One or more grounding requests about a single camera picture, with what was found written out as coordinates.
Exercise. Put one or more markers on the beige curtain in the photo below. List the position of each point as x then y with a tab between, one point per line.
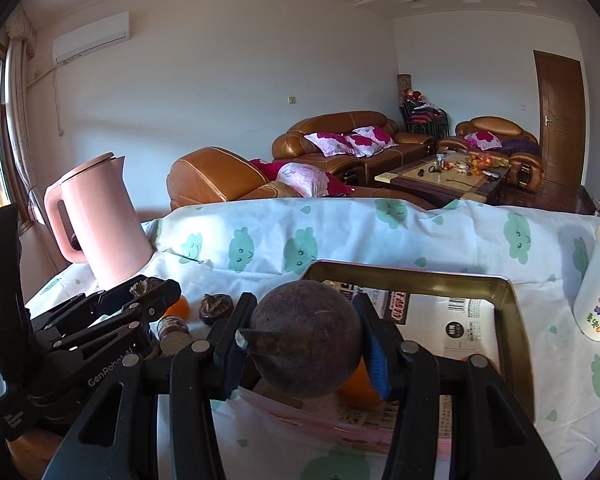
22	110

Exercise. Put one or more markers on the heap of small oranges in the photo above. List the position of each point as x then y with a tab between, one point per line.
481	162

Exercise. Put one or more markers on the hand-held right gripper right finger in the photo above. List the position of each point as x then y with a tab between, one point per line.
380	370

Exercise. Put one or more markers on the white cartoon print cup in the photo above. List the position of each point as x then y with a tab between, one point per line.
597	290

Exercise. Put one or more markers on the purple cloth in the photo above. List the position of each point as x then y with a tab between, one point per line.
520	147

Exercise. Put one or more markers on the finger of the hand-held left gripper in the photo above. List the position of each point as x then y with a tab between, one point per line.
115	332
160	300

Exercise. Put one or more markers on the white air conditioner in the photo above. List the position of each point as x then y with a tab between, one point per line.
91	37

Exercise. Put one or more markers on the pink electric kettle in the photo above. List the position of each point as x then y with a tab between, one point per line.
105	220

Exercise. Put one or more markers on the tall patterned roll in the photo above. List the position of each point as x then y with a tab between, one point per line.
404	87

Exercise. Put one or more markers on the magenta blanket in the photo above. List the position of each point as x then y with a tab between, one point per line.
265	166

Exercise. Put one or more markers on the orange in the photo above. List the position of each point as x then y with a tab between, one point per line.
177	307
359	387

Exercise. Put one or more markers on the brown leather three-seat sofa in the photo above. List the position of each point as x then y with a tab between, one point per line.
330	120

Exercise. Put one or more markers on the pink metal tin box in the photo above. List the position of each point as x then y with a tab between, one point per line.
512	340

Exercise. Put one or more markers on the brown leather armchair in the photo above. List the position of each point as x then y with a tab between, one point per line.
210	175
490	124

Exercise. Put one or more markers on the printed paper liner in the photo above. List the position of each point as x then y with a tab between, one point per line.
455	320

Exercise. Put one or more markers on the floral magenta pillow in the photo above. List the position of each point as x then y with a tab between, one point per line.
481	140
330	144
375	137

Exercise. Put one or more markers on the stacked black chairs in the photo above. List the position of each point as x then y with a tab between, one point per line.
425	120

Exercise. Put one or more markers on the metal can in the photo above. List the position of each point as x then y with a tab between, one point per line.
439	161

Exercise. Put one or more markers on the wooden coffee table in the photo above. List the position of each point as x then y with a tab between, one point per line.
430	182

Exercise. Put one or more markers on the dark round passion fruit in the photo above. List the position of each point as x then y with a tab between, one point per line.
305	340

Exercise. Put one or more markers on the pale pink pillow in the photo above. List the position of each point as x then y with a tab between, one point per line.
302	180

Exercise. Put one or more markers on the brown wooden door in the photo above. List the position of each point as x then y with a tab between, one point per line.
560	115

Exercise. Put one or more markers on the red plush toy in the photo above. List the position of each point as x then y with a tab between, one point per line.
413	94

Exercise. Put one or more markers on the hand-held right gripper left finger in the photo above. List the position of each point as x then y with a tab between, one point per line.
227	355

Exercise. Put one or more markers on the cloud print tablecloth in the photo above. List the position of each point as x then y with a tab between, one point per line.
330	230

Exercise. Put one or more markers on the white air conditioner pipe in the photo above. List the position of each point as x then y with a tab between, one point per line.
58	100

